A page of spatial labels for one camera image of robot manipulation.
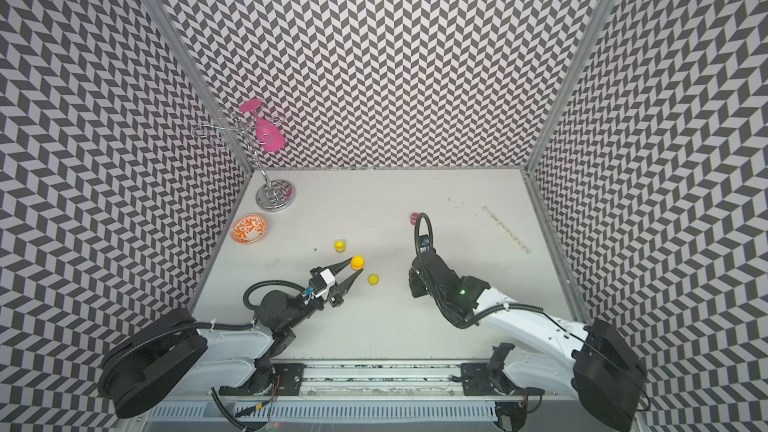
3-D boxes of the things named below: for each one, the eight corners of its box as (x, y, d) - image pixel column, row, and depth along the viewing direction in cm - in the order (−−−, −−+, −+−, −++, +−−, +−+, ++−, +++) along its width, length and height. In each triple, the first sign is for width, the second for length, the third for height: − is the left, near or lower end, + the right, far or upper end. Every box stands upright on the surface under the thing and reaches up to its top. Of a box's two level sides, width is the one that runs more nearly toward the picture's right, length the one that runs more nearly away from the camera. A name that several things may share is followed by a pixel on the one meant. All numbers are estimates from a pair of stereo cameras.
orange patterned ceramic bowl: (233, 246, 100) (226, 238, 96) (242, 222, 106) (236, 214, 102) (264, 246, 100) (258, 238, 96) (272, 222, 106) (267, 214, 102)
